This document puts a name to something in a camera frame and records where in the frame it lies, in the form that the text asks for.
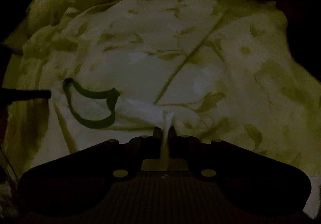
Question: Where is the floral bed sheet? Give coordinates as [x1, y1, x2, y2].
[3, 0, 321, 179]

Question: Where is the white small garment green trim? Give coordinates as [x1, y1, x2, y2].
[50, 78, 213, 171]

